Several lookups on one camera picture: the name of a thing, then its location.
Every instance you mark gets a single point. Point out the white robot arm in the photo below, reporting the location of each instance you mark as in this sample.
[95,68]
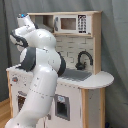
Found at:
[38,55]

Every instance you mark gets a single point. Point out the wooden toy kitchen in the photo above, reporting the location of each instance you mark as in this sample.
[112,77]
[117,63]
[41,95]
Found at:
[87,98]

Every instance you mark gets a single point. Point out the grey toy sink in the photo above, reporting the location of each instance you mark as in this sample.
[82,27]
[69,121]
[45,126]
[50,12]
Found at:
[75,75]

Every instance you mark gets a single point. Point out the black toy faucet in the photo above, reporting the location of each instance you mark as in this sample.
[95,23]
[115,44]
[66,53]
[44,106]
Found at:
[82,65]

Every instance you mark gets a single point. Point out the toy dishwasher door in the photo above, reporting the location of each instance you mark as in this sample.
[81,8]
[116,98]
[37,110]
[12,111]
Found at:
[62,107]

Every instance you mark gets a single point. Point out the toy microwave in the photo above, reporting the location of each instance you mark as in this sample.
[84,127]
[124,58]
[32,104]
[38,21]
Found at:
[74,24]

